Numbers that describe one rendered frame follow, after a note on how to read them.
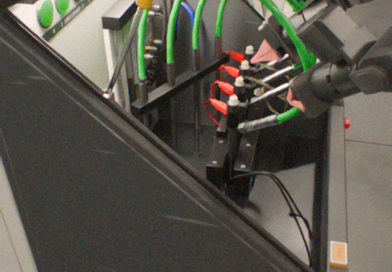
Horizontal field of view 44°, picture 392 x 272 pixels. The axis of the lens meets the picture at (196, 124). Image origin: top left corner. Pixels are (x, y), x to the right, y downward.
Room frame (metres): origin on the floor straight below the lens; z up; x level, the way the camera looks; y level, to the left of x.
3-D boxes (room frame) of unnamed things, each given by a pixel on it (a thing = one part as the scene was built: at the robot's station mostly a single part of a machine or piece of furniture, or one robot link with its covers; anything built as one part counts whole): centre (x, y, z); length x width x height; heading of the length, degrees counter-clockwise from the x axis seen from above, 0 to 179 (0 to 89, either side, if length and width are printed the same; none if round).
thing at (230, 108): (0.86, -0.09, 1.02); 0.05 x 0.03 x 0.21; 76
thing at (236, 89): (0.93, -0.11, 1.02); 0.05 x 0.03 x 0.21; 76
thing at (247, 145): (0.98, -0.11, 0.91); 0.34 x 0.10 x 0.15; 166
